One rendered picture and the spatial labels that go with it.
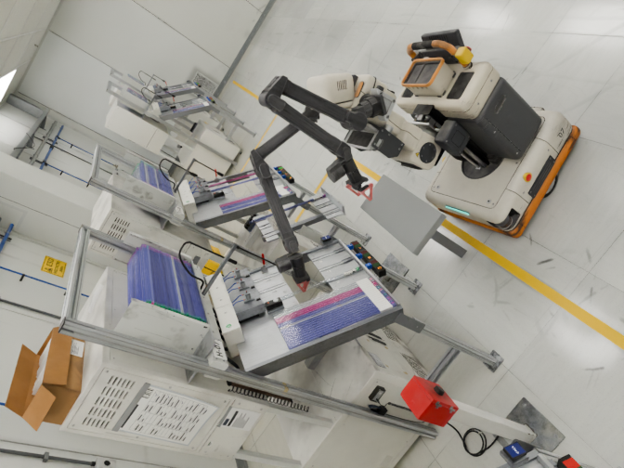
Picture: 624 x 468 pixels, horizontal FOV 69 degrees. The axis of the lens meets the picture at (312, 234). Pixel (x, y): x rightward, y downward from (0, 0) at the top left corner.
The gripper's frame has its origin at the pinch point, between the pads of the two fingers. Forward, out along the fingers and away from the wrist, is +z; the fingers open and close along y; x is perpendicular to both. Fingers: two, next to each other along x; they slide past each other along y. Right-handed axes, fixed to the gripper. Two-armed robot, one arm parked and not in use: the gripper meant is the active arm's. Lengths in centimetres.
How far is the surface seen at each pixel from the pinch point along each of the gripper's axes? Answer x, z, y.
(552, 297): 111, 25, 43
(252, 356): -33.9, 1.3, 29.2
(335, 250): 26.9, 0.0, -23.3
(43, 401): -104, -23, 39
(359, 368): 11.9, 33.0, 29.0
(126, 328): -73, -31, 27
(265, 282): -15.1, 1.1, -18.2
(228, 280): -31.9, -4.8, -22.1
